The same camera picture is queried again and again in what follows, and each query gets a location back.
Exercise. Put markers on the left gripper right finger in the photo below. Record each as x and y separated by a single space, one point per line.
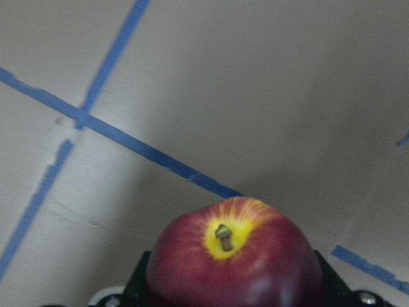
335 291

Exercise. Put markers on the dark red apple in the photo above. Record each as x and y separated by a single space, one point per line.
238 252

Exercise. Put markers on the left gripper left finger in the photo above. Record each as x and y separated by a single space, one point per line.
135 292

